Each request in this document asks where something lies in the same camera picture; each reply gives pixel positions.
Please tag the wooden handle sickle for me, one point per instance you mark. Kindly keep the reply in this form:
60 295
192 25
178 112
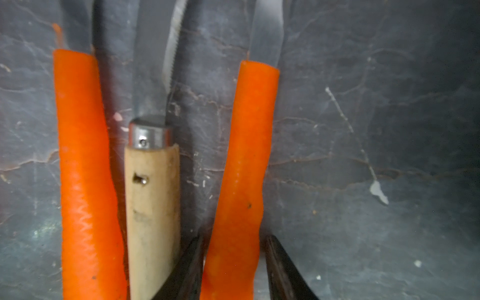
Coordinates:
151 158

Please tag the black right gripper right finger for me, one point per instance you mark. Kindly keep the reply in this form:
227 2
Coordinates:
285 281

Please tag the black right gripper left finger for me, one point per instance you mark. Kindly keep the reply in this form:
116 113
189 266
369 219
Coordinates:
184 282

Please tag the orange handle sickle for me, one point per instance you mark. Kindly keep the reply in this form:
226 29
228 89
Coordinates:
234 248
92 244

